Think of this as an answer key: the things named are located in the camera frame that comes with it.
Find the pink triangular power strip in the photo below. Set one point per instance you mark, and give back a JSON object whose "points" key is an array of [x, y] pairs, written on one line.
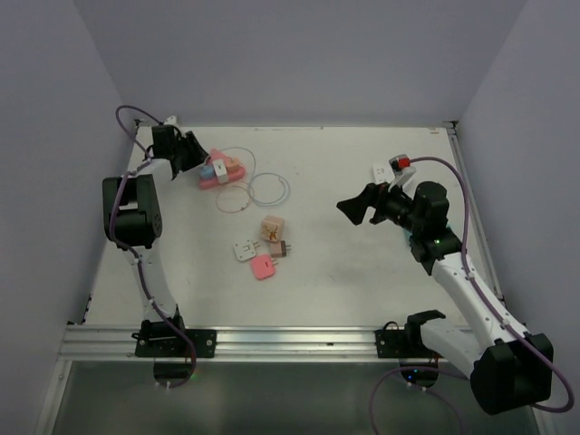
{"points": [[212, 183]]}

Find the white plug adapter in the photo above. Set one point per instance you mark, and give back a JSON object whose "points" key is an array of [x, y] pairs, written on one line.
{"points": [[245, 249]]}

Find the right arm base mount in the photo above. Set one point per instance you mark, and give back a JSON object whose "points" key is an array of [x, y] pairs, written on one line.
{"points": [[399, 342]]}

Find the pink plug adapter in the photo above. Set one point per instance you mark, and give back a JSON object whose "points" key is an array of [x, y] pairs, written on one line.
{"points": [[263, 266]]}

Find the blue plug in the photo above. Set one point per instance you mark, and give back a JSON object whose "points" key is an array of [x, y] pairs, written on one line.
{"points": [[207, 172]]}

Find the white charger plug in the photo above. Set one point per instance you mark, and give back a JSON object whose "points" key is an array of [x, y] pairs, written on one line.
{"points": [[221, 174]]}

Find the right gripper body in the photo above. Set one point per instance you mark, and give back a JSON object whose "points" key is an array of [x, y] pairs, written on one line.
{"points": [[398, 209]]}

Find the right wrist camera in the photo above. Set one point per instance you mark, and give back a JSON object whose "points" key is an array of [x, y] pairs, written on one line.
{"points": [[402, 170]]}

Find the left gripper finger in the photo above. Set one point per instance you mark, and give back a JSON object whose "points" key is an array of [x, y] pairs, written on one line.
{"points": [[175, 169], [191, 153]]}

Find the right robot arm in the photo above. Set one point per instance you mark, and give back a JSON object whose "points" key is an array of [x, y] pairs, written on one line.
{"points": [[506, 365]]}

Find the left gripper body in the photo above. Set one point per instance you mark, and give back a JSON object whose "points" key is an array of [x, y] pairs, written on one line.
{"points": [[177, 149]]}

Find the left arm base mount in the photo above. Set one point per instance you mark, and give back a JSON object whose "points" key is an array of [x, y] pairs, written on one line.
{"points": [[158, 340]]}

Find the teal triangular power strip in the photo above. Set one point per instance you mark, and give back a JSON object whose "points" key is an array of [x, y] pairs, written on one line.
{"points": [[407, 233]]}

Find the orange plug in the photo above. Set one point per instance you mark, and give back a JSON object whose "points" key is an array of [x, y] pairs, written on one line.
{"points": [[232, 164]]}

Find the aluminium front rail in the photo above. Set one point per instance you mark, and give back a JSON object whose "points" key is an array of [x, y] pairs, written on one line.
{"points": [[228, 344]]}

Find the beige cube socket adapter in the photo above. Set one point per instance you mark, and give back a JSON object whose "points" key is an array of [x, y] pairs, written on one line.
{"points": [[272, 228]]}

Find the white triangular power strip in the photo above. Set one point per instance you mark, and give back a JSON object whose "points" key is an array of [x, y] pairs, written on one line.
{"points": [[381, 173]]}

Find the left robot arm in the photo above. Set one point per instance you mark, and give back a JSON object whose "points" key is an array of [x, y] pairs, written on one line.
{"points": [[132, 221]]}

